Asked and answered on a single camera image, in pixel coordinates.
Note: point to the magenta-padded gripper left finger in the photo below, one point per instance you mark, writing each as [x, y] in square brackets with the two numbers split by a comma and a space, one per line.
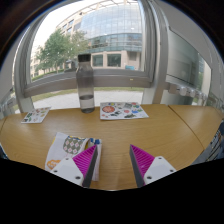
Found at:
[68, 170]

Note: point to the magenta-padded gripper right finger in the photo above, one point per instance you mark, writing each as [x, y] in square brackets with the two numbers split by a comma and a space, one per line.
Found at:
[158, 168]

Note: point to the white cartoon-print towel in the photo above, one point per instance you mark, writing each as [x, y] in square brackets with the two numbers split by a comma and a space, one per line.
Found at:
[71, 145]

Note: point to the white sticker sheet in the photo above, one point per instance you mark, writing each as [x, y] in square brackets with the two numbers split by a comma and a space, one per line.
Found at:
[36, 115]
[123, 110]

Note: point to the clear grey drink bottle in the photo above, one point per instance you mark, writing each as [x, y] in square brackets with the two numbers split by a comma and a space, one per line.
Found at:
[86, 86]

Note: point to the white framed window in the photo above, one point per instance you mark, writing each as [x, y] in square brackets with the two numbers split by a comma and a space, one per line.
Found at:
[116, 80]

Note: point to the green tree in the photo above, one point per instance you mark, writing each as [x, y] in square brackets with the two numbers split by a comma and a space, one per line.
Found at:
[56, 48]

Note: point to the glass office building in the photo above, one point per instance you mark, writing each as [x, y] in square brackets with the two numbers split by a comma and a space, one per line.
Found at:
[113, 33]

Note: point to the white wall socket row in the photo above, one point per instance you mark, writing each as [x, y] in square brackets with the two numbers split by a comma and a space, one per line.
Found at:
[186, 91]

